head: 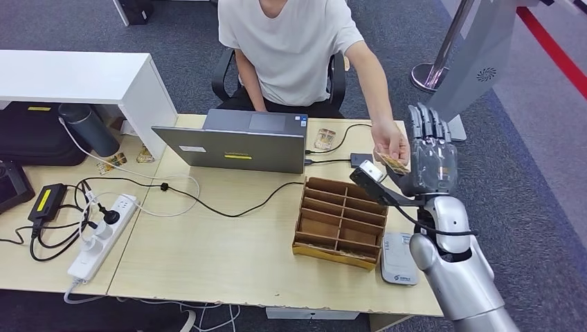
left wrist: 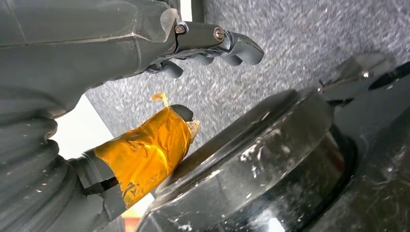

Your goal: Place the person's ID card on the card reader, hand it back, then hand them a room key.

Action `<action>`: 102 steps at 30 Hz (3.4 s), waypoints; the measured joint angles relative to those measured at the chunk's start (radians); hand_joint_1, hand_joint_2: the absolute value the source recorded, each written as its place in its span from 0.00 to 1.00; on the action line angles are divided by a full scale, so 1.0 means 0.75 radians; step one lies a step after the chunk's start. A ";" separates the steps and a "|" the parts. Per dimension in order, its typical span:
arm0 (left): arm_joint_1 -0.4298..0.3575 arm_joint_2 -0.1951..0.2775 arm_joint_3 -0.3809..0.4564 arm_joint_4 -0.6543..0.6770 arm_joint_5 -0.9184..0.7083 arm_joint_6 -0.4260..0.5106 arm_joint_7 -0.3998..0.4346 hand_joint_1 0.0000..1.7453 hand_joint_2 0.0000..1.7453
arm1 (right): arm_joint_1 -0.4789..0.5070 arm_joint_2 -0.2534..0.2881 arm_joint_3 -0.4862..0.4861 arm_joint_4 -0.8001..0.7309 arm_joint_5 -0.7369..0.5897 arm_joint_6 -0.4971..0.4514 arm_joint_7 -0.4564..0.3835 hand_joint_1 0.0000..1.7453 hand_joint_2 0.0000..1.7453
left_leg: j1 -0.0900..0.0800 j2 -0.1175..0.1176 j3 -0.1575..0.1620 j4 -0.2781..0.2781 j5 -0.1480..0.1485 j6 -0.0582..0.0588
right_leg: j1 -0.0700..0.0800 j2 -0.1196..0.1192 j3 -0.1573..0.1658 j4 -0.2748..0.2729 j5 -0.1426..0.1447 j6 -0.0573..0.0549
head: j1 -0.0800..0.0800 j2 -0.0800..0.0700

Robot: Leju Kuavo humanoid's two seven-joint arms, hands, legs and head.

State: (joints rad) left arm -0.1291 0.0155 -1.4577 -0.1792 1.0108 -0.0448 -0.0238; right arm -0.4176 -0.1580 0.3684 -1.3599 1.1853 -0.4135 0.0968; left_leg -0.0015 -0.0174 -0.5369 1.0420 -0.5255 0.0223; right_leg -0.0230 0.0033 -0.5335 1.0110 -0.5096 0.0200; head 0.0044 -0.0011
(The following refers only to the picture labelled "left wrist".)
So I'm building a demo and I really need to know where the white desk leg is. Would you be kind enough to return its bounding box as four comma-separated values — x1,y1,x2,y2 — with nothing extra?
179,0,205,23

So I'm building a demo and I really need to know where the black robot body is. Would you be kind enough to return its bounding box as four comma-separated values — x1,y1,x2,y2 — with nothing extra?
136,60,410,232

